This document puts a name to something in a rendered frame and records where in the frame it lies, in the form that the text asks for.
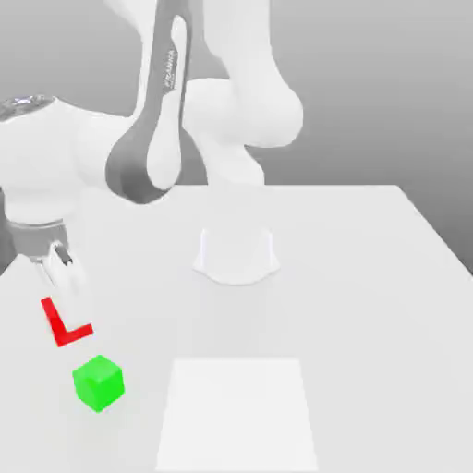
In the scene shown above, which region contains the small green cube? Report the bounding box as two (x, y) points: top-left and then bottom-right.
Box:
(71, 354), (127, 414)

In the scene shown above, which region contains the small red cube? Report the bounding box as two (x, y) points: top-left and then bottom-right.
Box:
(39, 296), (95, 349)

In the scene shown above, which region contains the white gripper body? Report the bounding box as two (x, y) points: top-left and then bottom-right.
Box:
(35, 258), (89, 299)

